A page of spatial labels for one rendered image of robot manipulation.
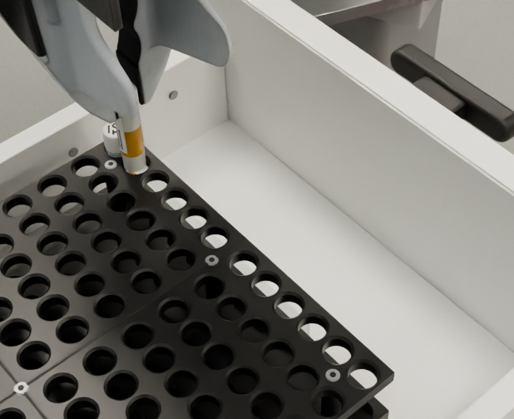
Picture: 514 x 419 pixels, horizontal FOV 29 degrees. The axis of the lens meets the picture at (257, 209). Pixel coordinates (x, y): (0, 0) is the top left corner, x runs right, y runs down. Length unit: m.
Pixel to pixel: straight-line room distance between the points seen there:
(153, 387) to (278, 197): 0.17
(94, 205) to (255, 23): 0.12
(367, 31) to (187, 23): 0.50
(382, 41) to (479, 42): 1.07
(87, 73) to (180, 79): 0.15
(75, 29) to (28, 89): 1.52
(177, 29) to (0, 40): 1.62
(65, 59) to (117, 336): 0.11
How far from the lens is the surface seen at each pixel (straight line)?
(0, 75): 1.93
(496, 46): 1.95
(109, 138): 0.45
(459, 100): 0.47
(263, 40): 0.50
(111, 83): 0.37
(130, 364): 0.39
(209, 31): 0.38
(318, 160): 0.51
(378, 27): 0.88
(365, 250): 0.50
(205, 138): 0.56
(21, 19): 0.38
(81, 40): 0.37
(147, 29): 0.41
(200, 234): 0.43
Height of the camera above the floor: 1.23
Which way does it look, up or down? 49 degrees down
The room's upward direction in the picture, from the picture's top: 2 degrees counter-clockwise
